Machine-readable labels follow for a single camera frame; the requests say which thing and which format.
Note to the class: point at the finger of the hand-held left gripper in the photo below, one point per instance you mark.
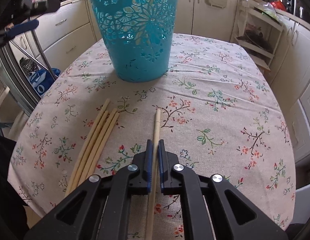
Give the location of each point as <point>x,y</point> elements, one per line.
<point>46,6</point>
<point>22,28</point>

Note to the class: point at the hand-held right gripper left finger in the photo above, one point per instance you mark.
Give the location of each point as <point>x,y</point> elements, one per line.
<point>149,160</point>

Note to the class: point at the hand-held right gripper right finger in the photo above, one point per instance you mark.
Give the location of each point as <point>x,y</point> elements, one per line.
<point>161,165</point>

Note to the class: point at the pale wooden chopstick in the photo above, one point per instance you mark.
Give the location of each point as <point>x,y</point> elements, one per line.
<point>98,142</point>
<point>92,142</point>
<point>157,130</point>
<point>103,142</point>

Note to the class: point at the bundle of wooden chopsticks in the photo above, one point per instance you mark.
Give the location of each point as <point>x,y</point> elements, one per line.
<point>88,142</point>

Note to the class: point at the blue perforated plastic basket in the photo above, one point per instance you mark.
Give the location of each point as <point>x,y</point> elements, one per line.
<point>135,60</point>

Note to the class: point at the cream drawer base cabinets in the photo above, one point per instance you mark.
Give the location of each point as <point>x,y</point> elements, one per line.
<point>64,30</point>

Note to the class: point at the blue printed bag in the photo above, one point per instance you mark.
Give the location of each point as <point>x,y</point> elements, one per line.
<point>42,82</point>

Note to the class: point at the floral tablecloth table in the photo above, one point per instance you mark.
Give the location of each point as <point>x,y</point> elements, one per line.
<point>207,130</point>

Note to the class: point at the cream door base cabinets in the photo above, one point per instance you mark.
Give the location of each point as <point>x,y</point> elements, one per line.
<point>185,10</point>

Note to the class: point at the person's left leg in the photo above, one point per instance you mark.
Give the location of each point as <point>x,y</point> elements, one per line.
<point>7,192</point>

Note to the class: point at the black wok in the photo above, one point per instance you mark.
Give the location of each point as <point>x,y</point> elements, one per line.
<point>256,40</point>

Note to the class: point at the cream side base cabinets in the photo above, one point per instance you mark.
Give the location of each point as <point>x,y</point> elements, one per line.
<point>290,55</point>

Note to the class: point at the white kitchen trolley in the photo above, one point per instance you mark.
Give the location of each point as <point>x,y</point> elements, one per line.
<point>275,30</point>

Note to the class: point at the bagged green vegetables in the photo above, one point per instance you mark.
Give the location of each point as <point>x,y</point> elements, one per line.
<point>267,11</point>

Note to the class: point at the red plastic bag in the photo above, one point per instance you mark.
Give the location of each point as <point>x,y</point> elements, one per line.
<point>278,5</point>

